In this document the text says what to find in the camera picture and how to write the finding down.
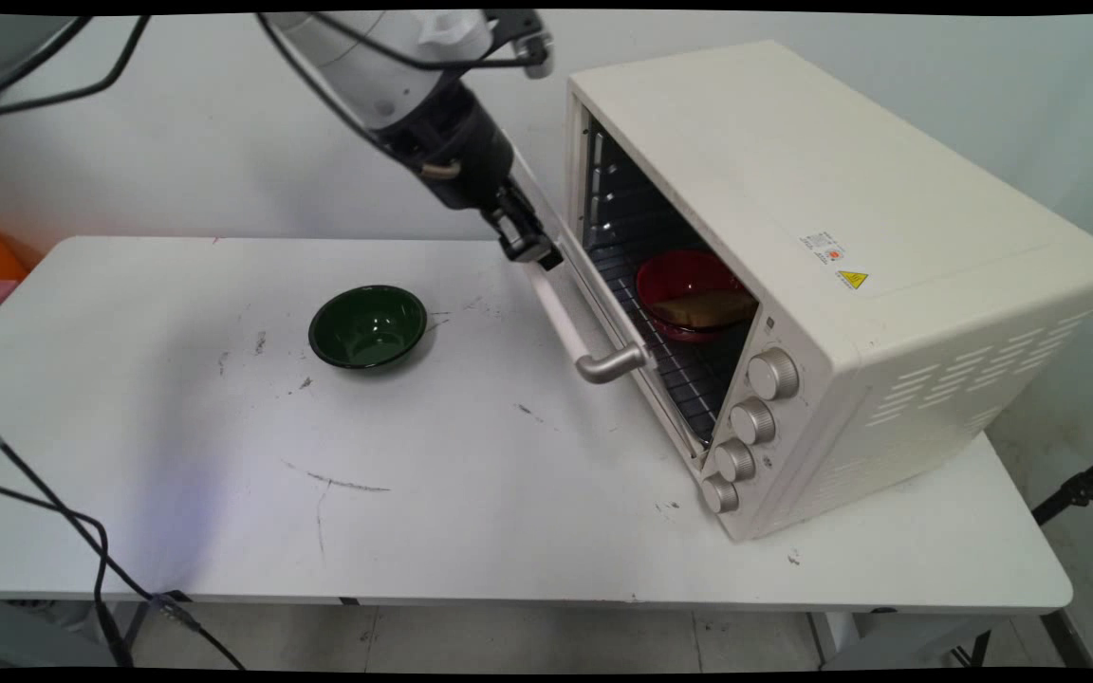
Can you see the yellow warning sticker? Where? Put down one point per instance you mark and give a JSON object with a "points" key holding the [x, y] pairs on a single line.
{"points": [[853, 280]]}

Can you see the white label sticker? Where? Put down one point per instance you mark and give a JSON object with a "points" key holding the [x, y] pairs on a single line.
{"points": [[823, 248]]}

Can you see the grey table leg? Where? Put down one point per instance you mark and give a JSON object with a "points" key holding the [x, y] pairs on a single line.
{"points": [[124, 626]]}

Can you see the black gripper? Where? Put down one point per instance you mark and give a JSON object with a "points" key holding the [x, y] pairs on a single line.
{"points": [[456, 147]]}

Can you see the red bowl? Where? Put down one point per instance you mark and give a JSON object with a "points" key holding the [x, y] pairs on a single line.
{"points": [[684, 275]]}

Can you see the cream toaster oven body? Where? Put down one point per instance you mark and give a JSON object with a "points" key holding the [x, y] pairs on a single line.
{"points": [[841, 218]]}

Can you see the brown bread piece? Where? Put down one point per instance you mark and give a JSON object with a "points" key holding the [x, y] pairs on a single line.
{"points": [[708, 308]]}

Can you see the black tripod stand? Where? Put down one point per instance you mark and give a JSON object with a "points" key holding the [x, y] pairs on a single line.
{"points": [[1083, 489]]}

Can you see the silver oven knob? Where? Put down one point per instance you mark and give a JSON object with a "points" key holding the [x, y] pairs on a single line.
{"points": [[773, 374], [753, 421], [735, 461], [719, 494]]}

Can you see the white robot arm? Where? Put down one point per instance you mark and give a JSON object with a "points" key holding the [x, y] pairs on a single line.
{"points": [[371, 62]]}

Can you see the dark green bowl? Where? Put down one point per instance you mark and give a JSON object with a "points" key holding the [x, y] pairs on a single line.
{"points": [[367, 325]]}

